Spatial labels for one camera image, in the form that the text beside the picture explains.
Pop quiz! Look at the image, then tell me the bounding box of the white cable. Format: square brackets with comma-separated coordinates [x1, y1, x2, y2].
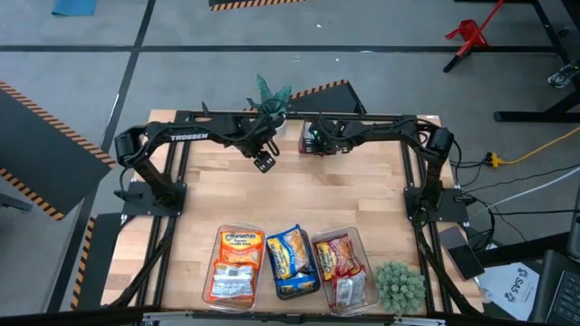
[487, 167, 580, 209]

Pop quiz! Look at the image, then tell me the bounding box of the snake plant in white pot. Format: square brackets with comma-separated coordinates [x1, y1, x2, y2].
[244, 73, 294, 132]

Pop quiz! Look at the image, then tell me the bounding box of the blue floor mat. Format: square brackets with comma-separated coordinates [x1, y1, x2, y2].
[51, 0, 99, 17]

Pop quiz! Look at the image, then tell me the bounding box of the silver foil snack packet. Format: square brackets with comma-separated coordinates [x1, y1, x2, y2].
[330, 269, 368, 312]

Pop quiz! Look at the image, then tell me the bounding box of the black aluminium table frame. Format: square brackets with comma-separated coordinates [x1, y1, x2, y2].
[101, 108, 484, 326]

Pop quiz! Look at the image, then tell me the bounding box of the person's shoe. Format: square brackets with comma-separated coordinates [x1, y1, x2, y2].
[546, 61, 580, 90]

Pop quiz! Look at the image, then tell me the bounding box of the clear plastic bin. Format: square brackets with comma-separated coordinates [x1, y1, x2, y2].
[201, 222, 267, 312]
[311, 225, 381, 317]

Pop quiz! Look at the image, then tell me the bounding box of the orange Maruchan ramen pack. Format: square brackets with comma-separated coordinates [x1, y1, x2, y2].
[208, 260, 257, 304]
[219, 229, 266, 269]

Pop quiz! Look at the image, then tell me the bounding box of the white printed paper sheet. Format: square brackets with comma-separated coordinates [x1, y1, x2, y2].
[478, 262, 541, 321]

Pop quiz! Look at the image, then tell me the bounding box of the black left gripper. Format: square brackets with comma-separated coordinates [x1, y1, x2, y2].
[246, 129, 278, 174]

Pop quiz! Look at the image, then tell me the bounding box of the small pale green bushy plant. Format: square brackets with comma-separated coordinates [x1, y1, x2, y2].
[374, 261, 427, 316]

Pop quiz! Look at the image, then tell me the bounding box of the black desk frame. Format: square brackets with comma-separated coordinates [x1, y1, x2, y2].
[455, 0, 580, 123]

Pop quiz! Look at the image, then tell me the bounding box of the dark grey tablet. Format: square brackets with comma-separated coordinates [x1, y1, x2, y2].
[438, 225, 486, 282]

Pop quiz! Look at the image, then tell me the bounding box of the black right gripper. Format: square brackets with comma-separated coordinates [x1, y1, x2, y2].
[304, 121, 340, 158]

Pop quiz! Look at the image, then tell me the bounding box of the blue Maruchan ramen pack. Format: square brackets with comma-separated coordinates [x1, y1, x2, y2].
[275, 271, 318, 295]
[266, 225, 313, 281]

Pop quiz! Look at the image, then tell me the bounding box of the black hazard-striped floor mat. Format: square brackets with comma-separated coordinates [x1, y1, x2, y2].
[208, 0, 314, 13]
[0, 79, 117, 222]
[47, 212, 126, 313]
[246, 79, 367, 117]

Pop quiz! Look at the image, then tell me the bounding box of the black power cable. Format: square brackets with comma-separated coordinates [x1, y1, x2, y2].
[491, 207, 580, 217]

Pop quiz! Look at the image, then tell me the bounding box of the black laptop keyboard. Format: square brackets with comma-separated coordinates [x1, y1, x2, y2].
[529, 248, 580, 325]

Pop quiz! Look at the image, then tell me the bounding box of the yellow extension cable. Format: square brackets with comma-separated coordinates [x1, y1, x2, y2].
[487, 126, 580, 168]

